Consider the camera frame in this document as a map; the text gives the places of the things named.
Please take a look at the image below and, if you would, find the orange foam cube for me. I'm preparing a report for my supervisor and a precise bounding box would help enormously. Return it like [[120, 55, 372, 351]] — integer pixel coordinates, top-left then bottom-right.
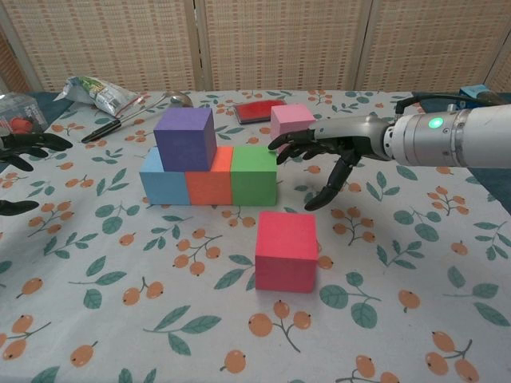
[[184, 146, 235, 207]]

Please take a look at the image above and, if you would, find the light pink foam cube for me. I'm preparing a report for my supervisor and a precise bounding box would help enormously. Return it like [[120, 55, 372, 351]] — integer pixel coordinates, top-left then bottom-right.
[[270, 104, 316, 155]]

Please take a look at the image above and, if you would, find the purple foam cube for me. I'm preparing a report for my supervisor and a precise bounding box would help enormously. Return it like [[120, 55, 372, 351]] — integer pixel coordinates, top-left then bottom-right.
[[153, 107, 219, 173]]

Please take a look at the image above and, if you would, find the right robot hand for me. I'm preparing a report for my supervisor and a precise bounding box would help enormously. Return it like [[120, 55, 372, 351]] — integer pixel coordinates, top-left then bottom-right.
[[267, 115, 396, 211]]

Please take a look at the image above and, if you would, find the red foam cube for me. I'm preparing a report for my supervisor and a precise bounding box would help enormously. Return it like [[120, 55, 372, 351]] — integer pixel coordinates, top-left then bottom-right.
[[254, 211, 319, 294]]

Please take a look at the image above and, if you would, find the bamboo folding screen panel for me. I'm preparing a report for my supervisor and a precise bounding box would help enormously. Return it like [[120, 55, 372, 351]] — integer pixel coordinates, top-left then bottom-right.
[[357, 0, 500, 93], [197, 0, 368, 93], [0, 0, 203, 93], [489, 43, 511, 93]]

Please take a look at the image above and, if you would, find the red ink stamp pad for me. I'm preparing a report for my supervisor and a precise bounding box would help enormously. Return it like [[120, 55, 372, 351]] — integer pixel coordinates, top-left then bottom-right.
[[233, 99, 288, 125]]

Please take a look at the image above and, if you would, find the blue cookie box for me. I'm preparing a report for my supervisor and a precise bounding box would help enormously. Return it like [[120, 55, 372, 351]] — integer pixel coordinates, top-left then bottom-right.
[[458, 84, 500, 107]]

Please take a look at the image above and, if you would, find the floral tablecloth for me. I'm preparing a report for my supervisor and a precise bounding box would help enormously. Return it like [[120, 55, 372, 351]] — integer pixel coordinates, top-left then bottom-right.
[[0, 89, 511, 383]]

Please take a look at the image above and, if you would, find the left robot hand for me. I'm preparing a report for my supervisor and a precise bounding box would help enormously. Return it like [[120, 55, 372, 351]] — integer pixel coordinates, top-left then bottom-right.
[[0, 132, 73, 216]]

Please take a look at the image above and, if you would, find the metal ladle black handle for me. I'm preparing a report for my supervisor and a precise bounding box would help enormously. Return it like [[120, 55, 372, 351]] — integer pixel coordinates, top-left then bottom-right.
[[81, 90, 195, 144]]

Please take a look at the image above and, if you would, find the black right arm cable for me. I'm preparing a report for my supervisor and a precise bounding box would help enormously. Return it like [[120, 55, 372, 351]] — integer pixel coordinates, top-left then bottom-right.
[[395, 93, 480, 116]]

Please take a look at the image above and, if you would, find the green foam cube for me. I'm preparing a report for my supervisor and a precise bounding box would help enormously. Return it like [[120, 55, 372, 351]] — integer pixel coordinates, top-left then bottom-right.
[[230, 145, 279, 207]]

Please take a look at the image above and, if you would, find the light blue foam cube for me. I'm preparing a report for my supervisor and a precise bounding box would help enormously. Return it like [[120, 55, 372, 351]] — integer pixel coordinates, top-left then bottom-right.
[[139, 147, 191, 207]]

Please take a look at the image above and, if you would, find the crumpled snack bag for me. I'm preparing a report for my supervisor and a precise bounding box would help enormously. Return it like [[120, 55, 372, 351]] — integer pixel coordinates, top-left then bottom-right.
[[55, 75, 149, 120]]

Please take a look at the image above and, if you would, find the plastic bag with red caps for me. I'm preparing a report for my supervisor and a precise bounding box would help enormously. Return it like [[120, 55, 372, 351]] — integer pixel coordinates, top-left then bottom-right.
[[0, 92, 49, 139]]

